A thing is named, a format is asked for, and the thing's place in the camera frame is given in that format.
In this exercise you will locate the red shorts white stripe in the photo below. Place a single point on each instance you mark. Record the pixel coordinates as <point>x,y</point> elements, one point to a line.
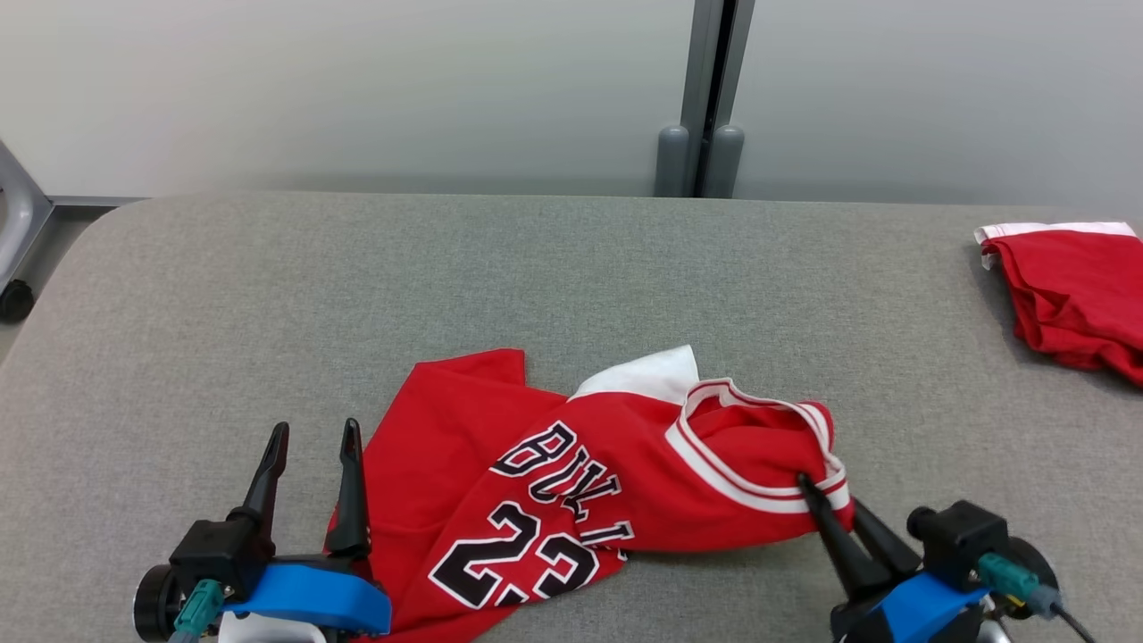
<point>1080,295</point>

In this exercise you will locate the grey cylindrical post bumper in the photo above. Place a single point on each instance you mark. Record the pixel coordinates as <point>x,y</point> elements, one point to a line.
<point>725,165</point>
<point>672,165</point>

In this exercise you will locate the black caster wheel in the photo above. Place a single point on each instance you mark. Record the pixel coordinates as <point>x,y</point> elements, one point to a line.
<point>13,302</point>

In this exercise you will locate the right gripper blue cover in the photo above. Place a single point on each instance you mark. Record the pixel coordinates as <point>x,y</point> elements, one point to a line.
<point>920,612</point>

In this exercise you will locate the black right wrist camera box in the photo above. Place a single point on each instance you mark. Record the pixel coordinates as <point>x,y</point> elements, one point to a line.
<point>955,536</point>

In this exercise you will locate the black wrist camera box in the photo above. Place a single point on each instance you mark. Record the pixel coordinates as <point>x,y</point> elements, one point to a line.
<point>955,536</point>
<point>219,554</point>

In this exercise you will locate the grey floor rail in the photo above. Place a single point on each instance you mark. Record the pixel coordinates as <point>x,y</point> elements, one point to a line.
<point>98,202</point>

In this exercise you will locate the grey partition frame post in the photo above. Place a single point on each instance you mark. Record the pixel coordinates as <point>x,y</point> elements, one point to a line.
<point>698,62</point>

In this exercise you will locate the grey metal stand leg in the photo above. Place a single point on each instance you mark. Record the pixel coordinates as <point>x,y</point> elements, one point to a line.
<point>22,214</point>

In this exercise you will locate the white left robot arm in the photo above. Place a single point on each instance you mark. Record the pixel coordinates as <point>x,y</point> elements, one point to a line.
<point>268,630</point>

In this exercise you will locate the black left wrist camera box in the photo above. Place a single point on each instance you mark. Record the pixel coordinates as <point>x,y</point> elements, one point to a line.
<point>219,554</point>

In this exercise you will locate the red basketball jersey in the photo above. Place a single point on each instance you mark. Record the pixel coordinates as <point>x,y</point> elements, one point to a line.
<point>464,420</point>

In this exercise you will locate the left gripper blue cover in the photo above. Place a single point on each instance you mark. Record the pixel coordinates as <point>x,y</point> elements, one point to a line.
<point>312,598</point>

